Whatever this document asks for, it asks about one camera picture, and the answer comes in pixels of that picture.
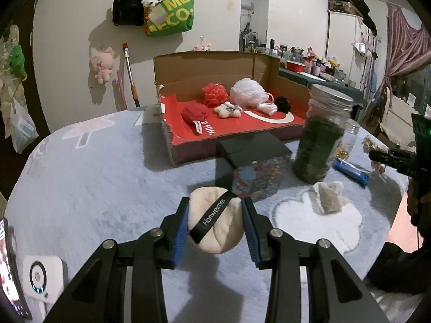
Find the red knitted cloth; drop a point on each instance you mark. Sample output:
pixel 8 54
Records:
pixel 194 112

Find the white wardrobe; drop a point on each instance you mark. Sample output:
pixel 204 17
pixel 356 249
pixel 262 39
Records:
pixel 351 44

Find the red foam fruit net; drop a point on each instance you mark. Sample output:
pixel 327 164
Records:
pixel 215 94

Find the green plush toy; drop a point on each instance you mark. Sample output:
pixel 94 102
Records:
pixel 17 63

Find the wall mirror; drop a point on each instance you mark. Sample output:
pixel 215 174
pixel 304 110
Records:
pixel 254 17

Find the white square device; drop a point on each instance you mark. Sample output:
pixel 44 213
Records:
pixel 43 277

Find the crumpled white tissue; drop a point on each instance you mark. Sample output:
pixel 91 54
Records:
pixel 329 197

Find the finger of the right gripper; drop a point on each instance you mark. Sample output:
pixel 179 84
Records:
pixel 400 160

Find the red bowl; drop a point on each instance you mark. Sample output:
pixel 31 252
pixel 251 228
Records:
pixel 294 66

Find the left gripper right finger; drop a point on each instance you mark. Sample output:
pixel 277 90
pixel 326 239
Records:
pixel 335 292

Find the colourful beauty cream box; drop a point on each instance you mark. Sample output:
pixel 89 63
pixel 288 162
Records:
pixel 251 165

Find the black backpack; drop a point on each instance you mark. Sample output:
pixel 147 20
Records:
pixel 128 13

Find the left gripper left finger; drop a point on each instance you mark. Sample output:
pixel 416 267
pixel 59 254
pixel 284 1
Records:
pixel 123 282

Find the large glass jar green contents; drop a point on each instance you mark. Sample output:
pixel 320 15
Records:
pixel 328 113

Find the small glass jar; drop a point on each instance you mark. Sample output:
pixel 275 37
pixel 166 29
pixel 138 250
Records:
pixel 349 139

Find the red tipped broom handle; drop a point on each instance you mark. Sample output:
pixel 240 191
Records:
pixel 130 75

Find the brown cardboard box red inside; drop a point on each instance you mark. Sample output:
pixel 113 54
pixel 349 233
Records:
pixel 180 78

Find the dark green covered table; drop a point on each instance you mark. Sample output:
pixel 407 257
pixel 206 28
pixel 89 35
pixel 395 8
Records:
pixel 308 80

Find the white fluffy star plush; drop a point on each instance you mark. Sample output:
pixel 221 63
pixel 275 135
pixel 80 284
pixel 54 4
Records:
pixel 227 109

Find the white mesh bath pouf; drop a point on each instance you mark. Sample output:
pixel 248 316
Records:
pixel 249 93

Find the beige braided rope scrunchie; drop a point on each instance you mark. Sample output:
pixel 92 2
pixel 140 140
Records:
pixel 368 145

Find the white sock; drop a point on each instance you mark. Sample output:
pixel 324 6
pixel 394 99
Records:
pixel 268 108

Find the pink curtain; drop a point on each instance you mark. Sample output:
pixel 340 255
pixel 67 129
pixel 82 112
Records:
pixel 407 49

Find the green tote bag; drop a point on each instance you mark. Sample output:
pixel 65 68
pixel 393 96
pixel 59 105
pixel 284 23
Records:
pixel 169 17

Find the beige powder puff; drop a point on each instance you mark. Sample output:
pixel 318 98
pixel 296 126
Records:
pixel 215 219

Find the black scrunchie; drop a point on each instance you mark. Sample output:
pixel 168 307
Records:
pixel 282 104

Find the pink plush rabbit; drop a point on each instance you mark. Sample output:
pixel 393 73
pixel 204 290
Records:
pixel 102 64

